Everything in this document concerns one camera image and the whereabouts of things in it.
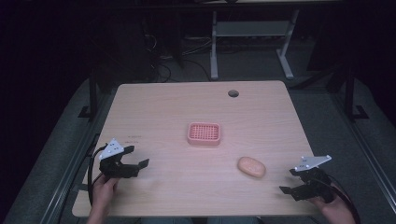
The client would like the person's right hand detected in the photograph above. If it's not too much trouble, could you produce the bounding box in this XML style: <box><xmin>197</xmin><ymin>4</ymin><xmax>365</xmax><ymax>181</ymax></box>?
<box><xmin>309</xmin><ymin>186</ymin><xmax>348</xmax><ymax>218</ymax></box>

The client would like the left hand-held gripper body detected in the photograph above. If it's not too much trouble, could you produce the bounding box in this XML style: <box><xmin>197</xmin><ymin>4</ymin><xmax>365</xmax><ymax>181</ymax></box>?
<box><xmin>98</xmin><ymin>138</ymin><xmax>140</xmax><ymax>179</ymax></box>

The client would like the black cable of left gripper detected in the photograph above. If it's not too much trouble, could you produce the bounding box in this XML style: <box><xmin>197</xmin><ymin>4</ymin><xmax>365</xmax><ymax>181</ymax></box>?
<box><xmin>87</xmin><ymin>145</ymin><xmax>108</xmax><ymax>207</ymax></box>

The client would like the orange soap bar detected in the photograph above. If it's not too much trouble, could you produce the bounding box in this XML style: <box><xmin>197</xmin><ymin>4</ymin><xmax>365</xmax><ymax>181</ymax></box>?
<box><xmin>236</xmin><ymin>156</ymin><xmax>267</xmax><ymax>179</ymax></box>

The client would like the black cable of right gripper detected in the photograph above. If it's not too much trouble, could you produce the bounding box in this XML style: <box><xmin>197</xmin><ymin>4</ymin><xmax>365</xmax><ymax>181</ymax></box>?
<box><xmin>326</xmin><ymin>175</ymin><xmax>362</xmax><ymax>224</ymax></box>

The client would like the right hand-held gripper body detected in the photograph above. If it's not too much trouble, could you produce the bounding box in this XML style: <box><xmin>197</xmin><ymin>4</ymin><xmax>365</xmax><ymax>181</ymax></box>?
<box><xmin>290</xmin><ymin>154</ymin><xmax>336</xmax><ymax>203</ymax></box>

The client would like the grey metal floor rail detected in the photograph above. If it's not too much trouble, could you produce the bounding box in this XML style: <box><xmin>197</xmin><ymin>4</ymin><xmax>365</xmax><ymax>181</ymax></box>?
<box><xmin>330</xmin><ymin>91</ymin><xmax>396</xmax><ymax>203</ymax></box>
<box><xmin>38</xmin><ymin>90</ymin><xmax>110</xmax><ymax>224</ymax></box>

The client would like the pink soap dish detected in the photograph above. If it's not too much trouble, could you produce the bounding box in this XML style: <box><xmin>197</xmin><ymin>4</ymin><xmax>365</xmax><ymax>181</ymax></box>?
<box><xmin>187</xmin><ymin>121</ymin><xmax>222</xmax><ymax>148</ymax></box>

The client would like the tangle of floor cables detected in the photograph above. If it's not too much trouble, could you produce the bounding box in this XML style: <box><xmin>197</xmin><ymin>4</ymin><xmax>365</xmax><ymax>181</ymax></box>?
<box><xmin>144</xmin><ymin>33</ymin><xmax>213</xmax><ymax>83</ymax></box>

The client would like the white metal desk frame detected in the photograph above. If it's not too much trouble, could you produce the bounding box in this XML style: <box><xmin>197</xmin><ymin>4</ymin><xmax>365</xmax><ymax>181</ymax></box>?
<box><xmin>209</xmin><ymin>8</ymin><xmax>301</xmax><ymax>81</ymax></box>

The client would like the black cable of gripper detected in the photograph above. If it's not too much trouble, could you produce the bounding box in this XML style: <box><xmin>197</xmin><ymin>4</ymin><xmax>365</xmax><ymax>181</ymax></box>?
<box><xmin>326</xmin><ymin>175</ymin><xmax>362</xmax><ymax>224</ymax></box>
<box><xmin>87</xmin><ymin>145</ymin><xmax>108</xmax><ymax>207</ymax></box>

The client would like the black metal stand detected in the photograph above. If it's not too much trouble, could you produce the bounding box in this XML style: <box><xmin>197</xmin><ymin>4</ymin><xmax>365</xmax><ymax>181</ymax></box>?
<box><xmin>342</xmin><ymin>64</ymin><xmax>371</xmax><ymax>122</ymax></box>
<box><xmin>78</xmin><ymin>66</ymin><xmax>101</xmax><ymax>122</ymax></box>

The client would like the person's left hand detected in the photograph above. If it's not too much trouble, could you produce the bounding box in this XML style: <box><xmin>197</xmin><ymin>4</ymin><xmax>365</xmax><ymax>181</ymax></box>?
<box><xmin>91</xmin><ymin>175</ymin><xmax>120</xmax><ymax>214</ymax></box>

